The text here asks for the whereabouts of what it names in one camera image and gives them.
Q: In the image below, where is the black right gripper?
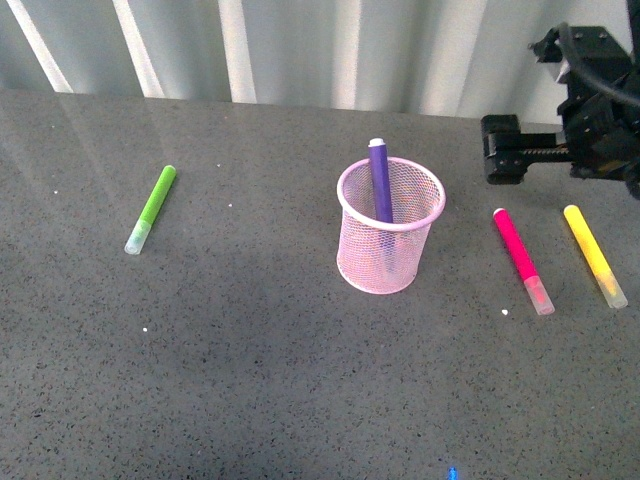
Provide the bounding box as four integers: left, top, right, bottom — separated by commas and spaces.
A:
480, 22, 639, 199

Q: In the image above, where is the pink marker pen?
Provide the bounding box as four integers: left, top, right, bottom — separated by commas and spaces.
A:
493, 208, 555, 316

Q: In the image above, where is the purple marker pen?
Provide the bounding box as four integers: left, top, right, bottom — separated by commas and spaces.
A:
367, 137, 396, 274

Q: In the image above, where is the pink mesh pen cup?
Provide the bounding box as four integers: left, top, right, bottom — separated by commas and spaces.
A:
336, 157, 446, 295

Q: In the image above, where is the white pleated curtain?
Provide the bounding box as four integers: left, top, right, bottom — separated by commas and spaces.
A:
1, 1, 632, 123

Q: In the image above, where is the yellow marker pen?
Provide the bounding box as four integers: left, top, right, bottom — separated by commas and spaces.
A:
563, 205, 628, 309

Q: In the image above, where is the green marker pen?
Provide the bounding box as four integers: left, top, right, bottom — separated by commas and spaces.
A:
124, 165, 177, 255

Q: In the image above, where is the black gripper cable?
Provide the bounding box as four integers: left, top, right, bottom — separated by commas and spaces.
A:
557, 22, 640, 107

